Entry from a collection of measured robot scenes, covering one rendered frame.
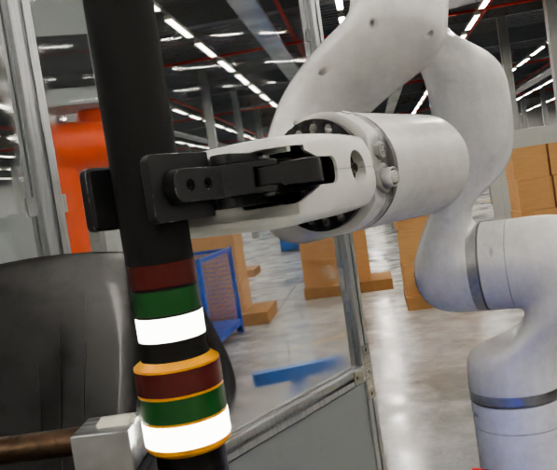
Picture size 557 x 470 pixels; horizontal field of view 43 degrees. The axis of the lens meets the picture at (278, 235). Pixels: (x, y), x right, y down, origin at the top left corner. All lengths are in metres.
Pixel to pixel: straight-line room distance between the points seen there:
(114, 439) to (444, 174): 0.31
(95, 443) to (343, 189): 0.19
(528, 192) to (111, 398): 8.06
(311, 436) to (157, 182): 1.38
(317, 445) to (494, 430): 0.77
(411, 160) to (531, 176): 7.94
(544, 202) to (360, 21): 7.87
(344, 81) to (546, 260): 0.40
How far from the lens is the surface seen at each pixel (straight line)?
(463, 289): 0.95
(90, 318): 0.48
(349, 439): 1.81
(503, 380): 0.96
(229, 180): 0.35
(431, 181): 0.53
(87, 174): 0.36
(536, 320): 0.94
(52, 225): 1.17
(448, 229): 0.93
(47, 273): 0.52
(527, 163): 8.42
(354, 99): 0.64
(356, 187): 0.42
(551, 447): 1.00
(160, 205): 0.33
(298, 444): 1.64
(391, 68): 0.63
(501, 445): 1.00
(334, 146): 0.40
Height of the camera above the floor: 1.47
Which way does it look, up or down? 3 degrees down
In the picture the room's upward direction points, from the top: 9 degrees counter-clockwise
